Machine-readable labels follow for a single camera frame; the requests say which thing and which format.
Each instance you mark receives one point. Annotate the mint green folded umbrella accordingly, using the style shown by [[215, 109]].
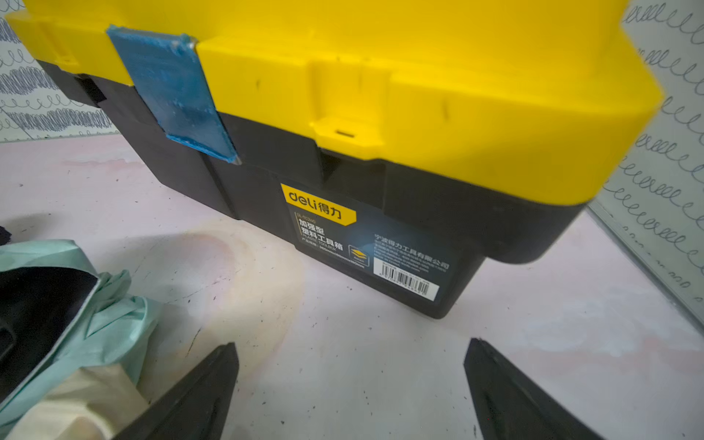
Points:
[[59, 315]]

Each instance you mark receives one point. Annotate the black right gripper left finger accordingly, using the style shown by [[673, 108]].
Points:
[[194, 408]]

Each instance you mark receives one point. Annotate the yellow black tool box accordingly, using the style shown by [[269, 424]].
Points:
[[400, 142]]

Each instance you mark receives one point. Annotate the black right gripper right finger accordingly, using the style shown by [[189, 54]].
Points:
[[509, 405]]

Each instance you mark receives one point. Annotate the beige crumpled umbrella cover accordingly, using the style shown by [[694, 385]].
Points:
[[92, 403]]

